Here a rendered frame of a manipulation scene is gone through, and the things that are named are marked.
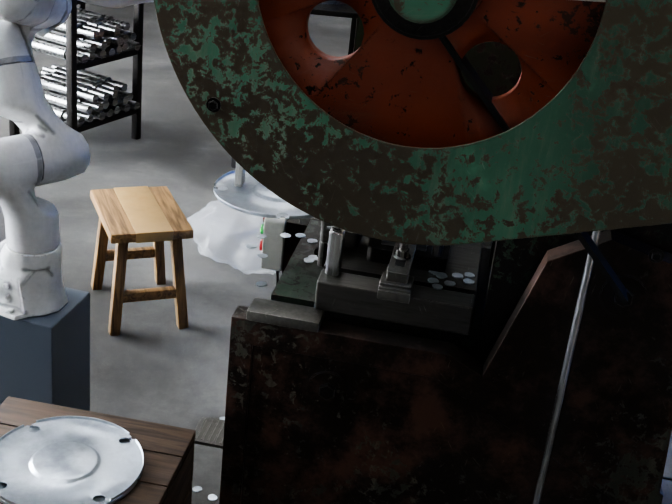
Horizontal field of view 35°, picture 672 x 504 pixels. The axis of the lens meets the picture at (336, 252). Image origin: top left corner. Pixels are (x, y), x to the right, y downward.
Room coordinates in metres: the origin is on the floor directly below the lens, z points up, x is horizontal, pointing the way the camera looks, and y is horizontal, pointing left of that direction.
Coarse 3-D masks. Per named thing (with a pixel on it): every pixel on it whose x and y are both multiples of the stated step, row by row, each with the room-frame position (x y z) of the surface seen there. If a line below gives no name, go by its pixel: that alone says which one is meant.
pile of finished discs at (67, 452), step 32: (64, 416) 1.75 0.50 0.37; (0, 448) 1.63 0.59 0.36; (32, 448) 1.64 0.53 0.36; (64, 448) 1.64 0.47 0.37; (96, 448) 1.66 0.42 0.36; (128, 448) 1.67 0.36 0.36; (0, 480) 1.54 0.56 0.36; (32, 480) 1.55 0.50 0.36; (64, 480) 1.55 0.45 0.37; (96, 480) 1.57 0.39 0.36; (128, 480) 1.58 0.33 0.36
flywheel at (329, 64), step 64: (320, 0) 1.62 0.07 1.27; (384, 0) 1.49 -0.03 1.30; (448, 0) 1.46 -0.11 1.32; (512, 0) 1.58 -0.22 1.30; (576, 0) 1.57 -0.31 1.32; (320, 64) 1.62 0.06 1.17; (384, 64) 1.61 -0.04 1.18; (448, 64) 1.59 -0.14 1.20; (576, 64) 1.57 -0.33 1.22; (384, 128) 1.60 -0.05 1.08; (448, 128) 1.59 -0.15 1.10
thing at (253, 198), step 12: (216, 180) 2.05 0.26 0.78; (228, 180) 2.07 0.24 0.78; (252, 180) 2.08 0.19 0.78; (216, 192) 1.99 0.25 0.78; (228, 192) 2.00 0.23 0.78; (240, 192) 2.00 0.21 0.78; (252, 192) 2.01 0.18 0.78; (264, 192) 2.00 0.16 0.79; (228, 204) 1.92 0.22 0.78; (240, 204) 1.94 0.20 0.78; (252, 204) 1.94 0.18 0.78; (264, 204) 1.95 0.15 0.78; (276, 204) 1.95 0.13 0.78; (288, 204) 1.96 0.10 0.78; (264, 216) 1.89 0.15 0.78; (276, 216) 1.89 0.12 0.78; (288, 216) 1.90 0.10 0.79; (300, 216) 1.89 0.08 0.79; (312, 216) 1.90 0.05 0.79
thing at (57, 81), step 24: (72, 0) 4.02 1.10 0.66; (72, 24) 4.02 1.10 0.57; (96, 24) 4.21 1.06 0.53; (120, 24) 4.28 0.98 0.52; (48, 48) 4.11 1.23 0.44; (72, 48) 4.02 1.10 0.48; (96, 48) 4.16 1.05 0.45; (120, 48) 4.24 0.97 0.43; (48, 72) 4.34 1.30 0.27; (72, 72) 4.02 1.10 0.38; (48, 96) 4.15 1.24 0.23; (72, 96) 4.02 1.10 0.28; (96, 96) 4.10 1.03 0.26; (120, 96) 4.26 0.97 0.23; (72, 120) 4.02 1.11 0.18; (96, 120) 4.15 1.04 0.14
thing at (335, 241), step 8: (336, 232) 1.82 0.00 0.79; (344, 232) 1.83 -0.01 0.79; (336, 240) 1.82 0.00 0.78; (328, 248) 1.82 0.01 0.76; (336, 248) 1.82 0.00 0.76; (328, 256) 1.82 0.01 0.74; (336, 256) 1.82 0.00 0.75; (328, 264) 1.82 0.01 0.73; (336, 264) 1.82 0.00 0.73; (328, 272) 1.82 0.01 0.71; (336, 272) 1.82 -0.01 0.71
